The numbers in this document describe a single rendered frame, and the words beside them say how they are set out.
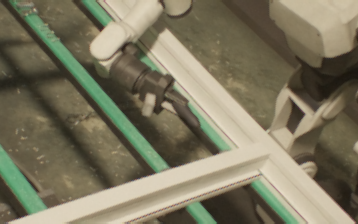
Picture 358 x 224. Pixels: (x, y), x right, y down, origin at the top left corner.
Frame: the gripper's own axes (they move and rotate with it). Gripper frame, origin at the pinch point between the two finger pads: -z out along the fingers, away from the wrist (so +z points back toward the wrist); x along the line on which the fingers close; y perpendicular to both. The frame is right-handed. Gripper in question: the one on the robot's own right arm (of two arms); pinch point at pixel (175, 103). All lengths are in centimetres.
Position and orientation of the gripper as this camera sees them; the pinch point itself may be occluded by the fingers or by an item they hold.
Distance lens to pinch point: 185.8
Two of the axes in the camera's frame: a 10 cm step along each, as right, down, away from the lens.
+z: -8.1, -5.3, 2.6
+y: 5.3, -4.6, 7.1
